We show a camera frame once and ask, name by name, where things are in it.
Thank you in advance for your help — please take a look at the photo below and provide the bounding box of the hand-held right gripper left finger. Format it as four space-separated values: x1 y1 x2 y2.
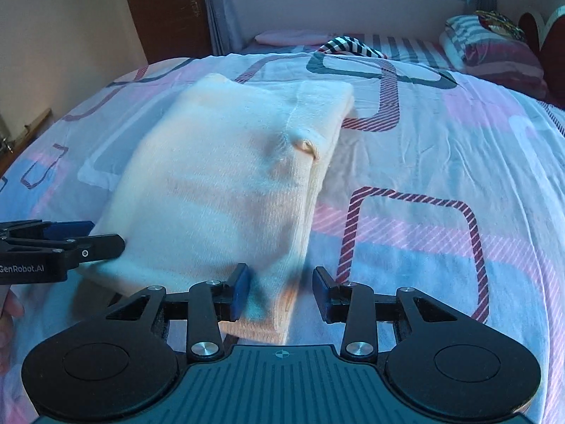
106 263 252 361

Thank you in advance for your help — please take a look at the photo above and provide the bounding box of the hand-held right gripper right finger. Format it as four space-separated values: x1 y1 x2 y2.
312 267 460 359

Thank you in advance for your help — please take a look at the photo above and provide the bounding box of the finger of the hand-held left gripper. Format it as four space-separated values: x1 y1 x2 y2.
0 233 127 271
0 219 94 242

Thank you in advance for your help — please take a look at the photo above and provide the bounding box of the cream knit garment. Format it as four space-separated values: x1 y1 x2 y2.
82 73 356 345

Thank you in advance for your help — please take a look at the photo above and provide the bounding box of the person's left hand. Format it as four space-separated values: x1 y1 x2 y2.
0 292 25 377

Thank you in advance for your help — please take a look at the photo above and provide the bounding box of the small metal object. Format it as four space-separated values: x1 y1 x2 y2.
0 112 14 156

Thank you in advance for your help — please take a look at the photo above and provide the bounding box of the patterned pink and white blanket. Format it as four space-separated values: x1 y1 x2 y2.
0 52 565 424

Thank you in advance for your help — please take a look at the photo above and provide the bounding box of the black white red striped garment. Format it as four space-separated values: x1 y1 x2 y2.
317 35 390 59

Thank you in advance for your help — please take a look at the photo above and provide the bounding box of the pink pillow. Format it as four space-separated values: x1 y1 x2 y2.
254 29 333 48

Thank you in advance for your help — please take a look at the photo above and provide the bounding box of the striped bed sheet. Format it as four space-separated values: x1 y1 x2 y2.
245 31 469 76

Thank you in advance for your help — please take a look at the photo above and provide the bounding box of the striped pillow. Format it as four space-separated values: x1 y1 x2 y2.
439 14 550 98

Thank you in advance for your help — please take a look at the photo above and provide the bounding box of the red wooden headboard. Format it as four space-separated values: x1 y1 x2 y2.
516 6 565 110

